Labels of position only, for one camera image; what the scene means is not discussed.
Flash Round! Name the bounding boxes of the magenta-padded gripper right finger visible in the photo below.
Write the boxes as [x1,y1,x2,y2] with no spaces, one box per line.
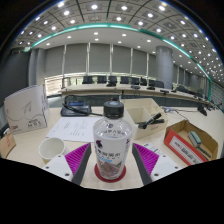
[131,142,184,186]

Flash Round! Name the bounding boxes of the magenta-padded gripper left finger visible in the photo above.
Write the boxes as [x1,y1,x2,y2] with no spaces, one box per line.
[41,142,92,186]

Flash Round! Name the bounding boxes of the clear black-capped drink bottle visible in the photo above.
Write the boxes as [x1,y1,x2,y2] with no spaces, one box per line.
[92,100,134,181]

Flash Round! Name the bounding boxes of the small flat white pack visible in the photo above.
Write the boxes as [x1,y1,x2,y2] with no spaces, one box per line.
[142,142,165,157]

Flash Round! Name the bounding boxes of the flat round red coaster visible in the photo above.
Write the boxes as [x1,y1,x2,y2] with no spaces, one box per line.
[93,162,128,184]

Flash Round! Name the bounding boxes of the yellow and white mug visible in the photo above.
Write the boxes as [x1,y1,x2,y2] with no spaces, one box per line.
[38,136,67,165]

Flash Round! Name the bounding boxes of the white printed paper sheet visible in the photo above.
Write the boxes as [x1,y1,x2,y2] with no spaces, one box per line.
[45,116,103,144]

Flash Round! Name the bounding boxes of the cardboard box with red side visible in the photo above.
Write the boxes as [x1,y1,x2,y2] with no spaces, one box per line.
[163,119,220,167]

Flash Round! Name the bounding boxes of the black tool in white box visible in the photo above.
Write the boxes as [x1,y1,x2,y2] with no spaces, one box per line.
[137,112,166,130]

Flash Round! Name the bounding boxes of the white open divided box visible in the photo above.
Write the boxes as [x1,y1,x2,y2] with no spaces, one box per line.
[121,97,170,141]

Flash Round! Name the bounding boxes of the black desk device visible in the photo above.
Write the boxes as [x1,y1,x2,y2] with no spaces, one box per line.
[60,101,93,118]

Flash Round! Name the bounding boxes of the grey-green hand tool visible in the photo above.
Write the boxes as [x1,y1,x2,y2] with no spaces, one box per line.
[187,130,212,158]

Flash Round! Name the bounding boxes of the large white carton box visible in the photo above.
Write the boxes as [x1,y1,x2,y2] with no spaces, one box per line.
[3,83,50,136]

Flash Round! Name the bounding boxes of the black tabletop microphone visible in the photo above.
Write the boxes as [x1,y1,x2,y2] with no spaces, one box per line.
[196,104,209,117]

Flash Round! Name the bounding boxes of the long curved conference desk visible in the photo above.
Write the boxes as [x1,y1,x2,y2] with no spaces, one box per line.
[59,82,215,105]

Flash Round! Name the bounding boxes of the row of black office chairs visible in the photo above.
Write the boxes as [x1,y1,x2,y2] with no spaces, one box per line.
[81,75,166,89]

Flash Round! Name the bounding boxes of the group of ceiling lights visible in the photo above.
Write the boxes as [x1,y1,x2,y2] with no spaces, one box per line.
[16,1,223,76]

